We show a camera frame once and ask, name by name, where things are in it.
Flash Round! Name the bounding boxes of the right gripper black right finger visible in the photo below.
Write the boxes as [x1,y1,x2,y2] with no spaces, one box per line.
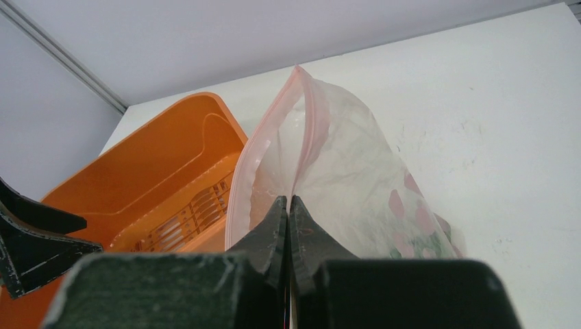
[288,195,357,293]

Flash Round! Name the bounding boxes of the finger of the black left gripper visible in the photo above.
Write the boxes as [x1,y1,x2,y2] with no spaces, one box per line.
[1,210,103,299]

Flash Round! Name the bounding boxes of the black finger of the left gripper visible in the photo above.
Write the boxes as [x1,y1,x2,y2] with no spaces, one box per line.
[1,179,87,234]

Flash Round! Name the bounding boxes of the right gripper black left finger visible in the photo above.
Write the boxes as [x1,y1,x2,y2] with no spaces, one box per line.
[223,196,288,291]

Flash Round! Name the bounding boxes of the orange plastic basket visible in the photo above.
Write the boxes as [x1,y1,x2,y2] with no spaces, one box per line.
[1,93,247,328]

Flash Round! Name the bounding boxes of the clear zip top bag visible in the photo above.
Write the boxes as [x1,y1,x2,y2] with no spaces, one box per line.
[225,66,461,259]

